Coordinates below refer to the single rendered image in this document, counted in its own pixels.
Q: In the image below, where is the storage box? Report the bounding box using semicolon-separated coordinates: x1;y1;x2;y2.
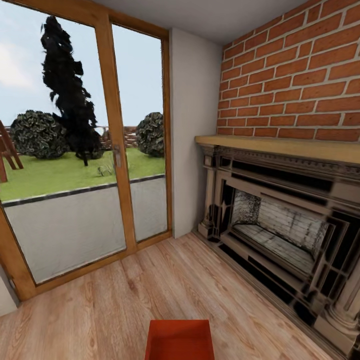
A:
144;319;215;360

